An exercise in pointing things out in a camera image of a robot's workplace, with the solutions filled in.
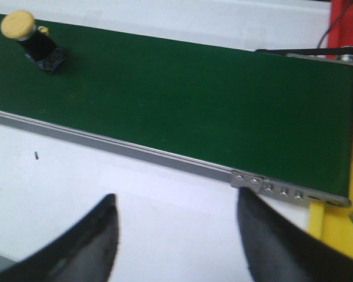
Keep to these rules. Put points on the yellow plastic tray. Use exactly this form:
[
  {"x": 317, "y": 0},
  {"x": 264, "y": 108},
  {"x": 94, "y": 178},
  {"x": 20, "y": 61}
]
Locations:
[{"x": 333, "y": 225}]

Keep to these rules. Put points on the green conveyor belt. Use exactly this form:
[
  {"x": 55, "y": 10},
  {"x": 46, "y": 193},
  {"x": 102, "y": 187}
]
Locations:
[{"x": 194, "y": 111}]

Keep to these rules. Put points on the grey conveyor support bracket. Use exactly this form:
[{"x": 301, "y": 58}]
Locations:
[{"x": 243, "y": 179}]

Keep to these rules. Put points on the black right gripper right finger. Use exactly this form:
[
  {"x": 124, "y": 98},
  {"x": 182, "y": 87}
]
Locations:
[{"x": 278, "y": 250}]

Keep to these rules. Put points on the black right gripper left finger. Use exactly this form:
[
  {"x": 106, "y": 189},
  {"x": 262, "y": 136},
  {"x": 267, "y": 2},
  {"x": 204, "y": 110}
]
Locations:
[{"x": 85, "y": 252}]

